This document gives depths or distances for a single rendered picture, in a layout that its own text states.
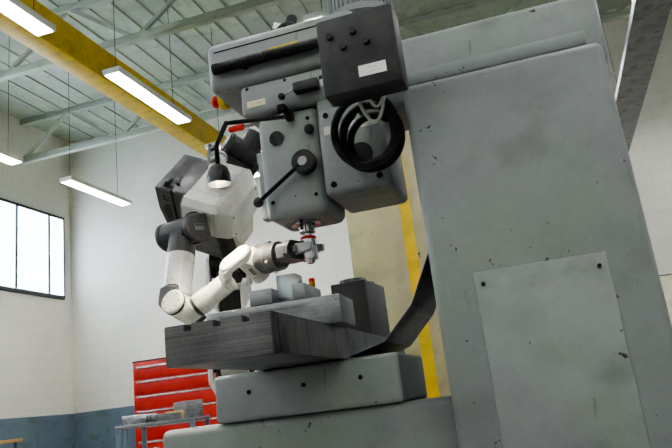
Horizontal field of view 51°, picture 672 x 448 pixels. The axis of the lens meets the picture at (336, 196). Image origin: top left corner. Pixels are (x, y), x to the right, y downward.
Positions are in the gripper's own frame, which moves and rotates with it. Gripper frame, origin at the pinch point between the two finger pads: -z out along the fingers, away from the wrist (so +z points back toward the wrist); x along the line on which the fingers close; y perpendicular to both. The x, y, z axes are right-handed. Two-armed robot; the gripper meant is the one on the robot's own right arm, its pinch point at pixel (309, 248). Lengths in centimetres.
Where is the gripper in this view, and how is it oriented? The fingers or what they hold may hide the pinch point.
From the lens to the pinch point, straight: 207.0
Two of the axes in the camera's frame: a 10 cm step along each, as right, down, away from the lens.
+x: 5.8, 1.6, 8.0
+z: -8.1, 2.4, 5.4
